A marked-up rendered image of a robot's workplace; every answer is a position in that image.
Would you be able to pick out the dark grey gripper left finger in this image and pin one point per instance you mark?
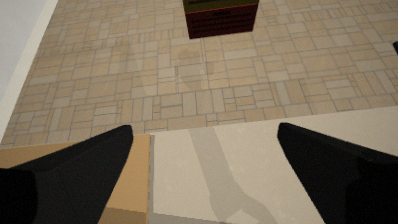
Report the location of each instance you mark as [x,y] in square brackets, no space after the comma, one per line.
[69,186]

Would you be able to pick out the light brown wooden board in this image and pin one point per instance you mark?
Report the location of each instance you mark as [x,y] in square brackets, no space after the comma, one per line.
[128,203]

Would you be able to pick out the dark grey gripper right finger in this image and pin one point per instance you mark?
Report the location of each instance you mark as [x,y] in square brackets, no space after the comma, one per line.
[347,183]

